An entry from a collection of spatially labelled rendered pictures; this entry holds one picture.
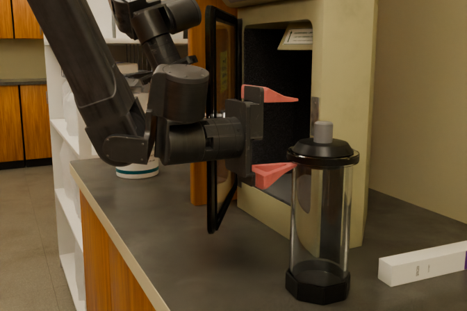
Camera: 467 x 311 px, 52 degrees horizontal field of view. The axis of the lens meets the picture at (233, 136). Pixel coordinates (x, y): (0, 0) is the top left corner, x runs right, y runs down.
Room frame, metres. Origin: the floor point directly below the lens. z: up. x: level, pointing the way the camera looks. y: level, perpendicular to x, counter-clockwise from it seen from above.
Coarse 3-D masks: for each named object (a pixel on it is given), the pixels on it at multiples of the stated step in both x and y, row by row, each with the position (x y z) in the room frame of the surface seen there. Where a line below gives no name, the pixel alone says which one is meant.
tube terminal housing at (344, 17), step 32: (288, 0) 0.92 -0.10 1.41; (320, 0) 0.83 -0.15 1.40; (352, 0) 0.85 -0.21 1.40; (320, 32) 0.83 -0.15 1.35; (352, 32) 0.85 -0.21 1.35; (320, 64) 0.82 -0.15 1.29; (352, 64) 0.85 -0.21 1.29; (320, 96) 0.82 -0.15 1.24; (352, 96) 0.85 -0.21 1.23; (352, 128) 0.85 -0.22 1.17; (256, 192) 1.02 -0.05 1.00; (352, 192) 0.86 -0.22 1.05; (288, 224) 0.90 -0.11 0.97; (352, 224) 0.86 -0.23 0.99
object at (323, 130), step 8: (320, 128) 0.69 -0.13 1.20; (328, 128) 0.69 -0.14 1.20; (320, 136) 0.69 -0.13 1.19; (328, 136) 0.69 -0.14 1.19; (296, 144) 0.70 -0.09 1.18; (304, 144) 0.68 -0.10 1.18; (312, 144) 0.68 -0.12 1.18; (320, 144) 0.68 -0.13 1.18; (328, 144) 0.68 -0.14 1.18; (336, 144) 0.68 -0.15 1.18; (344, 144) 0.68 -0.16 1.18; (296, 152) 0.68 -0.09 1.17; (304, 152) 0.67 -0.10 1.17; (312, 152) 0.66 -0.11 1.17; (320, 152) 0.66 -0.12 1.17; (328, 152) 0.66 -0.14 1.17; (336, 152) 0.66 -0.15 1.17; (344, 152) 0.67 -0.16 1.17; (352, 152) 0.68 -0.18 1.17
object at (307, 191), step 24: (312, 168) 0.66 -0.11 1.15; (336, 168) 0.66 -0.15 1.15; (312, 192) 0.66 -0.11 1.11; (336, 192) 0.66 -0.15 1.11; (312, 216) 0.66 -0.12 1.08; (336, 216) 0.66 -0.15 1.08; (312, 240) 0.66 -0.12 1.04; (336, 240) 0.66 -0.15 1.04; (312, 264) 0.66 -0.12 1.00; (336, 264) 0.66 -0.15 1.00
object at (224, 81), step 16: (208, 16) 0.79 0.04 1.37; (208, 32) 0.79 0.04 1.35; (224, 32) 0.93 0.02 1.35; (208, 48) 0.79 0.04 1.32; (224, 48) 0.93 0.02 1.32; (208, 64) 0.79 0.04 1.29; (224, 64) 0.93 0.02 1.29; (208, 80) 0.79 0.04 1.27; (224, 80) 0.93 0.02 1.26; (208, 96) 0.79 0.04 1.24; (224, 96) 0.93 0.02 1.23; (208, 112) 0.79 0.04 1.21; (224, 160) 0.93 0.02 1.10; (208, 176) 0.79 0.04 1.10; (224, 176) 0.93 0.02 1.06; (208, 192) 0.79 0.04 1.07; (224, 192) 0.93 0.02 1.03; (208, 208) 0.79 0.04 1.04; (208, 224) 0.79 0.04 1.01
